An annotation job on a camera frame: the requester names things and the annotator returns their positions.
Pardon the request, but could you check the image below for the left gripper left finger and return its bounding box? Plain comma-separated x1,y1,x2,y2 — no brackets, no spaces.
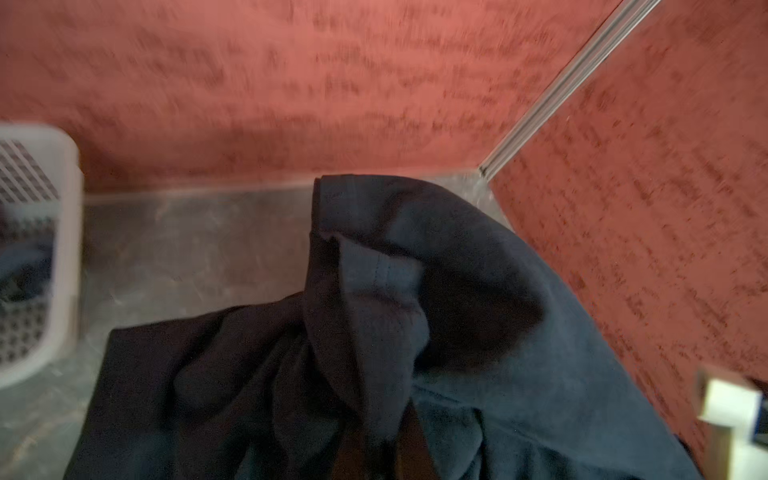
331,424,368,480

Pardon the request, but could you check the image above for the navy tank top red trim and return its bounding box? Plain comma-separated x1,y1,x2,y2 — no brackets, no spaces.
65,175,700,479

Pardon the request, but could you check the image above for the white plastic laundry basket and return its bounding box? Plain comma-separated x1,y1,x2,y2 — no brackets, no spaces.
1,123,84,388

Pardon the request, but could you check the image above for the grey-blue tank top in basket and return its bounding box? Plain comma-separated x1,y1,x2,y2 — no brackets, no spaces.
1,206,55,312

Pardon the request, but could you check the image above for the right corner aluminium profile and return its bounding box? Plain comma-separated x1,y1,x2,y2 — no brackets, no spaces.
479,0,659,181

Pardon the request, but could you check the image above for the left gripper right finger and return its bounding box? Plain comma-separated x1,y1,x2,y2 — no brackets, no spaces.
394,402,440,480

